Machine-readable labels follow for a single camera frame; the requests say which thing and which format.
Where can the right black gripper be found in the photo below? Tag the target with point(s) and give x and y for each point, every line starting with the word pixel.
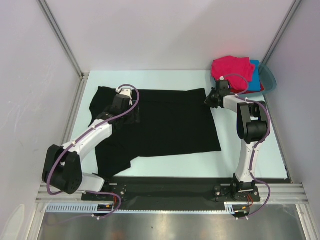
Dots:
pixel 208 101

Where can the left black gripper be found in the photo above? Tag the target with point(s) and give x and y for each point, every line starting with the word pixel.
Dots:
pixel 135 117

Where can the black t shirt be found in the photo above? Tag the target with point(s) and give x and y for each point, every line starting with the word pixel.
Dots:
pixel 166 123

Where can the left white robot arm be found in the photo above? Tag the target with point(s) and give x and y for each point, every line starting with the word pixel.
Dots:
pixel 62 170

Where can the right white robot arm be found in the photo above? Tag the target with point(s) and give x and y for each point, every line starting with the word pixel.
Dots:
pixel 253 125

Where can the pink t shirt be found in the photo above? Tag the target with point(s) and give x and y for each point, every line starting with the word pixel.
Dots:
pixel 237 70

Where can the blue t shirt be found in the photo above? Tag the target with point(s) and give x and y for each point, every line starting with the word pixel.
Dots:
pixel 255 83

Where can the teal plastic basket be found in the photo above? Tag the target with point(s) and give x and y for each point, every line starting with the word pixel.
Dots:
pixel 267 79

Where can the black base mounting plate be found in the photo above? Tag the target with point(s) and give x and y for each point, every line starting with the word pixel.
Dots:
pixel 176 193

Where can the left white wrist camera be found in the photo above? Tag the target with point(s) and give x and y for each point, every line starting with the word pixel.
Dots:
pixel 126 92

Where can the left aluminium frame post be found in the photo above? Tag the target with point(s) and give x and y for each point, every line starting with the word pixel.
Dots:
pixel 47 12

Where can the aluminium frame post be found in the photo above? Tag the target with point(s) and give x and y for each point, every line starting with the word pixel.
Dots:
pixel 282 29
pixel 47 12

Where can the right white cable duct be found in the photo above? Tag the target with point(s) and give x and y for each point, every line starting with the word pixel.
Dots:
pixel 238 208

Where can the white cable duct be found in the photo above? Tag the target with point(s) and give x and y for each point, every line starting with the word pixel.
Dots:
pixel 80 208
pixel 238 208

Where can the aluminium front rail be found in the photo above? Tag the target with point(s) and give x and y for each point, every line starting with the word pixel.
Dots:
pixel 285 194

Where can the left white cable duct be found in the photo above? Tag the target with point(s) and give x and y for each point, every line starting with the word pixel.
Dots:
pixel 80 208

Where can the right aluminium frame post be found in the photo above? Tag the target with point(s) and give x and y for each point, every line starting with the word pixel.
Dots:
pixel 282 29

